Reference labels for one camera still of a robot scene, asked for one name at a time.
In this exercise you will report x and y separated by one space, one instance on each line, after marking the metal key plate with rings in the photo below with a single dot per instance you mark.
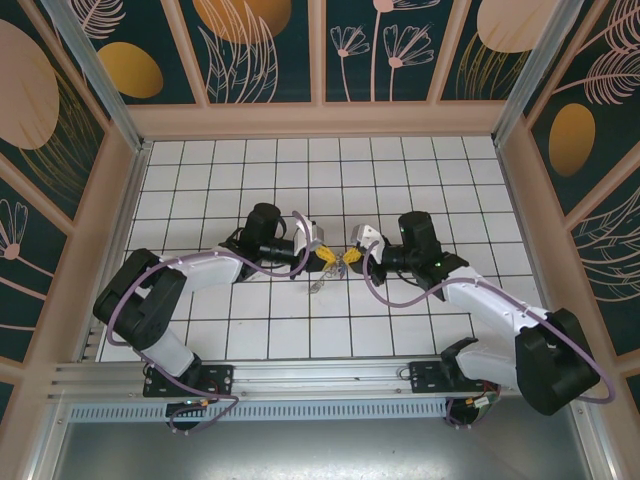
316 286

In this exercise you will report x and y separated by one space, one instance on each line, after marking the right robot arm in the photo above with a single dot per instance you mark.
490 305

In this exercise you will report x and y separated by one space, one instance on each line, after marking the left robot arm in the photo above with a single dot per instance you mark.
200 270

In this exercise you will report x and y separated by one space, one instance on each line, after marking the yellow power connector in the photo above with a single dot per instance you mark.
205 403
480 402

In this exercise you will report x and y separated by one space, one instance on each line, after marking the grey metal sheet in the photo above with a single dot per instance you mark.
320 450

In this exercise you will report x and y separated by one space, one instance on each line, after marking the aluminium table side rail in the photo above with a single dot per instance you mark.
528 250
122 225

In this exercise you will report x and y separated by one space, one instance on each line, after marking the aluminium mounting rail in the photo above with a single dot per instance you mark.
320 375

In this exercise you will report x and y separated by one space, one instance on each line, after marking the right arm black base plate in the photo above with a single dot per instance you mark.
425 377

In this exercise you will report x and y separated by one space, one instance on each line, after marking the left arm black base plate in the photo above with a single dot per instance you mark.
220 380

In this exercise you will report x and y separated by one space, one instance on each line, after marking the aluminium corner post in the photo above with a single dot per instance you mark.
542 70
99 70

